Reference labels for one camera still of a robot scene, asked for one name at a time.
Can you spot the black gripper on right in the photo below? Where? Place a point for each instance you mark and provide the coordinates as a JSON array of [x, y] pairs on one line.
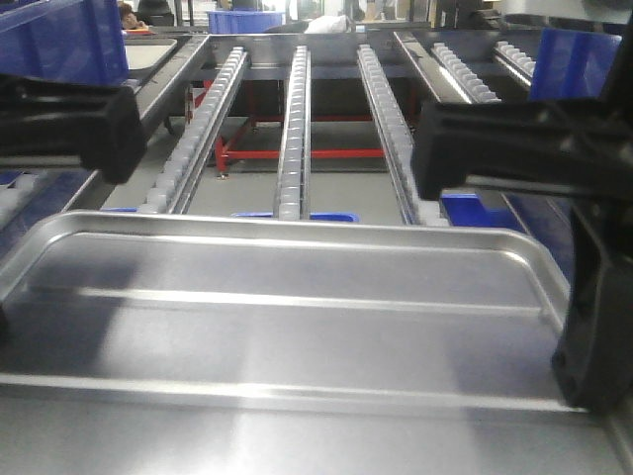
[[575, 147]]

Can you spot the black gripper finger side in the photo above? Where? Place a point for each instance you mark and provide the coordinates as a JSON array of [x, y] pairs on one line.
[[592, 362]]

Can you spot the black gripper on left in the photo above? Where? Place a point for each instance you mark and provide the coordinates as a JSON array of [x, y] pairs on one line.
[[48, 124]]

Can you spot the silver ribbed metal tray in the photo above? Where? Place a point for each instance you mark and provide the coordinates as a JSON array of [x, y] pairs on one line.
[[136, 344]]

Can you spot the grey plastic tray far left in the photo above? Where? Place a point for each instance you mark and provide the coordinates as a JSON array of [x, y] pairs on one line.
[[144, 54]]

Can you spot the large blue bin right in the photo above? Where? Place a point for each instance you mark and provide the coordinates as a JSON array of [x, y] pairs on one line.
[[572, 64]]

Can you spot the large blue bin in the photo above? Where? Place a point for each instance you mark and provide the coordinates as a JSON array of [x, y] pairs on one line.
[[73, 41], [572, 64]]

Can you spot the large blue bin left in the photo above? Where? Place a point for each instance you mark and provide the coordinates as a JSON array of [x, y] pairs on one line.
[[73, 41]]

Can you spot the left white roller track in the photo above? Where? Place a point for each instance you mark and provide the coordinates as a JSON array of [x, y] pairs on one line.
[[175, 185]]

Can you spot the white roller track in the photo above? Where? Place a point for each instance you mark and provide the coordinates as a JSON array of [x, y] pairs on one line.
[[396, 141], [292, 195], [175, 185]]

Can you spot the seated person in background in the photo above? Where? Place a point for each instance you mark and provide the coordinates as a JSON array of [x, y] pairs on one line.
[[128, 18]]

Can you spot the far left roller track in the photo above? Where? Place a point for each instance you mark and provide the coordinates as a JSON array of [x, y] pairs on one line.
[[17, 189]]

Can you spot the far right roller track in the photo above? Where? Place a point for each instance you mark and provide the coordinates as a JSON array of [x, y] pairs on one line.
[[507, 76]]

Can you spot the far blue crate background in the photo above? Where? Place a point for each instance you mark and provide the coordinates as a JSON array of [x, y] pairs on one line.
[[243, 22]]

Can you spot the right white roller track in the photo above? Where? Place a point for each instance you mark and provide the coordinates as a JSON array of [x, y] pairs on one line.
[[396, 141]]

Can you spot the middle white roller track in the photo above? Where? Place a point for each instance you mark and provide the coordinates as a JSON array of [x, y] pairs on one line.
[[292, 195]]

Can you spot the red steel floor frame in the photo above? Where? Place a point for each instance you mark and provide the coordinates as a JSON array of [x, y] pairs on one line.
[[327, 119]]

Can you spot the steel flow rack frame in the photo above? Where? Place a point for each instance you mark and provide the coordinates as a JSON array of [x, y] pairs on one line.
[[450, 79]]

